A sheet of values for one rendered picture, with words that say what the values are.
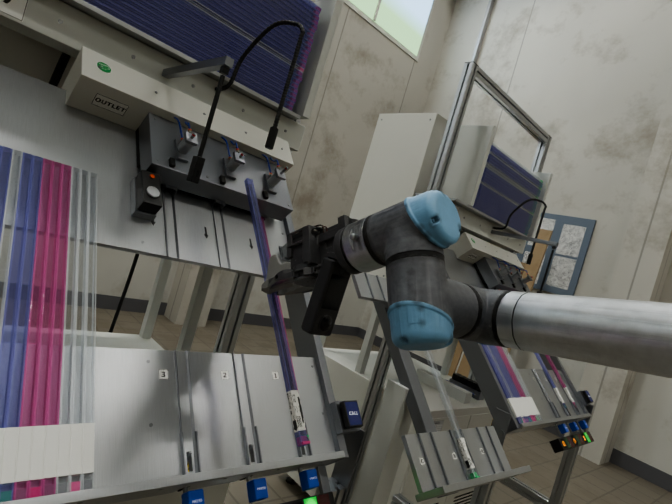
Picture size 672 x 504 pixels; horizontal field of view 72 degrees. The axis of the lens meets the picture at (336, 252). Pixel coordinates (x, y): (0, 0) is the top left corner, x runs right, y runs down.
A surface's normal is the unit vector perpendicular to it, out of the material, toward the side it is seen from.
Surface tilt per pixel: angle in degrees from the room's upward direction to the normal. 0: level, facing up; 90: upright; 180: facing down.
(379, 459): 90
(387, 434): 90
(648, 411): 90
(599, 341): 110
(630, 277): 90
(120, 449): 47
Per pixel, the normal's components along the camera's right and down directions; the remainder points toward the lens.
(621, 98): -0.71, -0.20
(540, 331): -0.79, 0.14
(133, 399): 0.68, -0.50
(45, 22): 0.66, 0.21
